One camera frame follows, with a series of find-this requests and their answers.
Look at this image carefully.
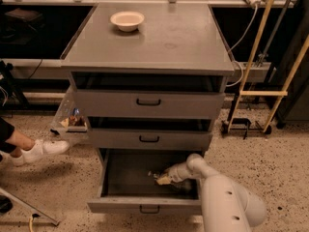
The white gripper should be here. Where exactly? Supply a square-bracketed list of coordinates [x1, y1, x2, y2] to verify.
[156, 163, 190, 186]

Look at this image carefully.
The clear plastic water bottle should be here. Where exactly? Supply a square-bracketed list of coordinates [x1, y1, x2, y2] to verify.
[148, 171, 193, 192]

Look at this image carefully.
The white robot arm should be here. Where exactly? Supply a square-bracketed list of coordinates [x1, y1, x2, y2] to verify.
[155, 154, 267, 232]

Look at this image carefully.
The grey bottom drawer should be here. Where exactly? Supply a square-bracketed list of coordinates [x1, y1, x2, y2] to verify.
[88, 148, 201, 216]

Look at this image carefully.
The grey drawer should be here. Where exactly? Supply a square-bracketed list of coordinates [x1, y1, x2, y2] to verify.
[88, 148, 201, 216]
[88, 129, 212, 151]
[73, 90, 225, 119]

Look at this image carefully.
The grey middle drawer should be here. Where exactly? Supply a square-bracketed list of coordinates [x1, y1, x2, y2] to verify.
[88, 129, 212, 151]

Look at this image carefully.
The grey drawer cabinet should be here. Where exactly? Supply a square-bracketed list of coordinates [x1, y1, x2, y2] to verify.
[59, 2, 236, 166]

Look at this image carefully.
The grey top drawer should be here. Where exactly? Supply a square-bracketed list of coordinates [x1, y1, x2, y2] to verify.
[73, 90, 225, 119]

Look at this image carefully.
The black wheeled stand base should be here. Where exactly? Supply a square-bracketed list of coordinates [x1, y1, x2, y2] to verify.
[220, 118, 272, 139]

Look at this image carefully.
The clear plastic bin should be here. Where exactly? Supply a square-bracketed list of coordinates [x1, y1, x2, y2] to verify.
[51, 88, 89, 146]

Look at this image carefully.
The person's leg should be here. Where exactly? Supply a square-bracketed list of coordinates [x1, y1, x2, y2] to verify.
[0, 118, 35, 158]

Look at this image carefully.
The metal floor bar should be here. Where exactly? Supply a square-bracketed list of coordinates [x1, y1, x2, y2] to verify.
[0, 188, 60, 226]

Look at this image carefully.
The white bowl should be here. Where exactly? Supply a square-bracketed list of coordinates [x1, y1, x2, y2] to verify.
[110, 12, 145, 32]

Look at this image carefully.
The white cable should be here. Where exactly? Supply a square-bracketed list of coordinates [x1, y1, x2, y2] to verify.
[225, 3, 259, 89]

